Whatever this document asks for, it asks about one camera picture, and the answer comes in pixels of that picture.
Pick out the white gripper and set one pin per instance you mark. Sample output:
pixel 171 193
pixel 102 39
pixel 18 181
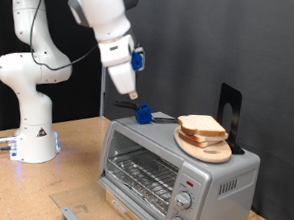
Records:
pixel 119 71

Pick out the metal spatula with blue grip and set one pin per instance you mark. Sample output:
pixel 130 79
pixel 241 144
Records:
pixel 143 114

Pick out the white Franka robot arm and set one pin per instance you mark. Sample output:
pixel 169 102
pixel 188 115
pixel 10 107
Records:
pixel 33 116

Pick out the silver toaster oven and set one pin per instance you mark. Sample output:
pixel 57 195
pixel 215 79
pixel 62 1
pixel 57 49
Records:
pixel 152 130

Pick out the wooden box under oven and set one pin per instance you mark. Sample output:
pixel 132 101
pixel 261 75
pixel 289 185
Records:
pixel 120 218

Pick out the metal pole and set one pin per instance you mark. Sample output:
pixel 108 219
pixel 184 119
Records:
pixel 103 87

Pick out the oval wooden cutting board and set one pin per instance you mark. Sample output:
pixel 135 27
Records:
pixel 211 155

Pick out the black metal bookend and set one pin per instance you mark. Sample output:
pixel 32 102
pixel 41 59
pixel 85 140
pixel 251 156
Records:
pixel 236 98

